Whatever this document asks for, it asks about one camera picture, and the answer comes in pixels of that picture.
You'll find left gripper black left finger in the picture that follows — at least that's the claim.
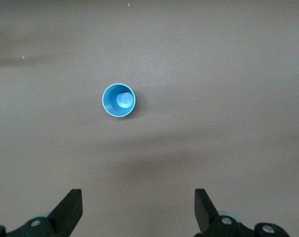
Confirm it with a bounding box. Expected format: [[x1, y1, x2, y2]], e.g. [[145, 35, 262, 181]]
[[0, 189, 83, 237]]

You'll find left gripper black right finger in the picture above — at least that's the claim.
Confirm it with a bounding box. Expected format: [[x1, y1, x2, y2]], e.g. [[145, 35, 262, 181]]
[[194, 188, 291, 237]]

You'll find small blue plastic cup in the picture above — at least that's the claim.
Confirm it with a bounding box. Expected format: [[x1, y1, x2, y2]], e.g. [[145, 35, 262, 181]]
[[101, 83, 136, 118]]

